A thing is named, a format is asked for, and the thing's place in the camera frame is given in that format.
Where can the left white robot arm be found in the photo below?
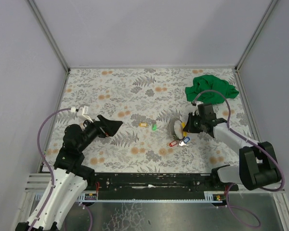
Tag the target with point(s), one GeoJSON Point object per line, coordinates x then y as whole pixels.
{"type": "Point", "coordinates": [69, 177]}

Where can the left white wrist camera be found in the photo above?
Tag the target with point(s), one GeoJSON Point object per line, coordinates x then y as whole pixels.
{"type": "Point", "coordinates": [82, 112]}

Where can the patterned bracelet keyring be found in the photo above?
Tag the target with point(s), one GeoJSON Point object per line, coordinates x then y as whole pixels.
{"type": "Point", "coordinates": [176, 129]}

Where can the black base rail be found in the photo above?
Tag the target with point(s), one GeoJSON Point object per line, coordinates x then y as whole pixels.
{"type": "Point", "coordinates": [156, 186]}

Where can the red key tag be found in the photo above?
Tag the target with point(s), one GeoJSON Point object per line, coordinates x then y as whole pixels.
{"type": "Point", "coordinates": [173, 143]}

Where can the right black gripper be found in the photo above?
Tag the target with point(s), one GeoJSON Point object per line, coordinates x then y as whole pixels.
{"type": "Point", "coordinates": [195, 123]}

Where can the yellow key tag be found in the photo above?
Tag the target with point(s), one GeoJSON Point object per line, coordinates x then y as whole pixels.
{"type": "Point", "coordinates": [144, 125]}

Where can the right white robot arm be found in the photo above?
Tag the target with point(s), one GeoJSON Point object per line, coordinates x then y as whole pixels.
{"type": "Point", "coordinates": [257, 160]}

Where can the green crumpled cloth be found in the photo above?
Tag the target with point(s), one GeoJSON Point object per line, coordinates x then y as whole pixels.
{"type": "Point", "coordinates": [210, 84]}

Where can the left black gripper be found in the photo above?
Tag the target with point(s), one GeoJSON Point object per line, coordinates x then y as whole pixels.
{"type": "Point", "coordinates": [100, 127]}

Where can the floral table mat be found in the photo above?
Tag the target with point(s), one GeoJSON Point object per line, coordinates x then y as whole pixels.
{"type": "Point", "coordinates": [134, 96]}

